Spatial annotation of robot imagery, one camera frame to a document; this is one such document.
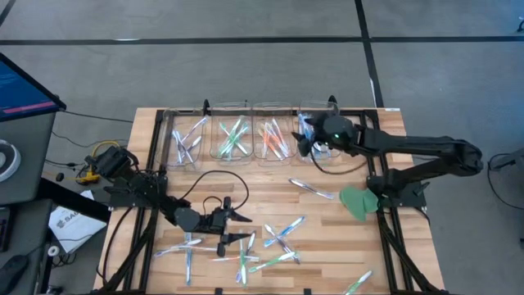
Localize black floor cable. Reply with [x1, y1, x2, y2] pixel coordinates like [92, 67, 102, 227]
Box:
[486, 151, 524, 212]

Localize orange and white toothbrush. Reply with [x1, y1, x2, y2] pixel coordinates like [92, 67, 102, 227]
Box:
[261, 121, 270, 159]
[256, 129, 285, 160]
[268, 121, 283, 155]
[271, 118, 289, 157]
[209, 255, 261, 263]
[171, 244, 219, 252]

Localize black monitor cable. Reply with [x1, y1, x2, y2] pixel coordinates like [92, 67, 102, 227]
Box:
[61, 108, 135, 124]

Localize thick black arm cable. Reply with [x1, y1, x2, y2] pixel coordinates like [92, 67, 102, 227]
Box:
[101, 206, 135, 284]

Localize black keyboard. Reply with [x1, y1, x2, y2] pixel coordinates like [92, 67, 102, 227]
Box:
[0, 206, 12, 253]

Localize yellow tool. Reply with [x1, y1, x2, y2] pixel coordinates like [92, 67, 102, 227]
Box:
[76, 171, 103, 185]

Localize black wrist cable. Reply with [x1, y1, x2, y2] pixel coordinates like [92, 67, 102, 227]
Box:
[309, 141, 369, 176]
[178, 170, 250, 215]

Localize white printed booklet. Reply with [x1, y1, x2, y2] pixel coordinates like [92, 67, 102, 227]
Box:
[47, 189, 108, 255]

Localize black desk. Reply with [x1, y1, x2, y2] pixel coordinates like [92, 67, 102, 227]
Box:
[0, 176, 112, 295]

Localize grey cabinet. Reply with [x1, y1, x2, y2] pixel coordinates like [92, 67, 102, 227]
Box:
[0, 111, 57, 207]

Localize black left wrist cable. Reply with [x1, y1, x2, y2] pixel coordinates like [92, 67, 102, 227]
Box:
[178, 170, 250, 215]

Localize green flat sheet piece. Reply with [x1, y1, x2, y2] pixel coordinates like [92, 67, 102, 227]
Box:
[338, 186, 381, 224]

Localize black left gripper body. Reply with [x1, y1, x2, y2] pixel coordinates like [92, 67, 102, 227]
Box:
[198, 196, 233, 258]

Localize grey stand leg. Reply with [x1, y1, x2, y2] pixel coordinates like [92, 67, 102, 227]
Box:
[489, 147, 524, 172]

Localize monitor with blue screen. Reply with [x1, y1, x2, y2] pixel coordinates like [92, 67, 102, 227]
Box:
[0, 52, 67, 123]

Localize black computer mouse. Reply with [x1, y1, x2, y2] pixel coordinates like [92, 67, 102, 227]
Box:
[0, 254, 30, 294]

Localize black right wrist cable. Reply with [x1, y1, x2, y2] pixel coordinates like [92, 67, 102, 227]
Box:
[309, 141, 369, 176]

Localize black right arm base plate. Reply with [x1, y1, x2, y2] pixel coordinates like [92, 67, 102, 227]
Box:
[366, 174, 431, 209]

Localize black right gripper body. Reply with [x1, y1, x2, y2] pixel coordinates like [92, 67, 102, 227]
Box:
[313, 113, 357, 156]

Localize clear plastic bin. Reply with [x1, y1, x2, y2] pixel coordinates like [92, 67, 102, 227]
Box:
[296, 99, 343, 161]
[251, 101, 298, 161]
[161, 107, 206, 171]
[209, 101, 254, 166]

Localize yellow cable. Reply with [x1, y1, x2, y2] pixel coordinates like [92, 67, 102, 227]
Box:
[90, 140, 122, 159]

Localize white ring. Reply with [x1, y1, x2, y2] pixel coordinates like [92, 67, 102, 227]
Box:
[0, 138, 22, 184]

